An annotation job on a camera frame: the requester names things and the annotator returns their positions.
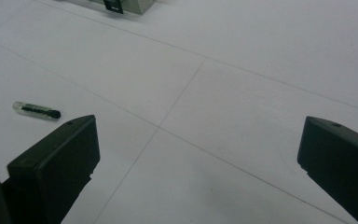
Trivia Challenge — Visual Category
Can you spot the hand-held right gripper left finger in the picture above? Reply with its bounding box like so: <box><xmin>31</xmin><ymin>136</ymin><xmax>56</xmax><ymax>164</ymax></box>
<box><xmin>1</xmin><ymin>114</ymin><xmax>101</xmax><ymax>224</ymax></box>

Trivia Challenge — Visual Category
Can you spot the clear vial with black cap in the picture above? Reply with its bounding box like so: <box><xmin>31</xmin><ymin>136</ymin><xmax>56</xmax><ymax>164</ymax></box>
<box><xmin>12</xmin><ymin>101</ymin><xmax>62</xmax><ymax>120</ymax></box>

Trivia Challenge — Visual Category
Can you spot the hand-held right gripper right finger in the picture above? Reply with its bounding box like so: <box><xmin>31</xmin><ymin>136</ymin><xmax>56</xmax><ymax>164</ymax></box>
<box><xmin>296</xmin><ymin>116</ymin><xmax>358</xmax><ymax>224</ymax></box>

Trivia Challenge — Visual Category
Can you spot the black clip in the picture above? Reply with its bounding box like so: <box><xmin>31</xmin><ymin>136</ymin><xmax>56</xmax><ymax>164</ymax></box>
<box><xmin>103</xmin><ymin>0</ymin><xmax>125</xmax><ymax>15</ymax></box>

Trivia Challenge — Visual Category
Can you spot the grey box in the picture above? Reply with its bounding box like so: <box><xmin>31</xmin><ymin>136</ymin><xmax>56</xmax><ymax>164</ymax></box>
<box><xmin>62</xmin><ymin>0</ymin><xmax>157</xmax><ymax>16</ymax></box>

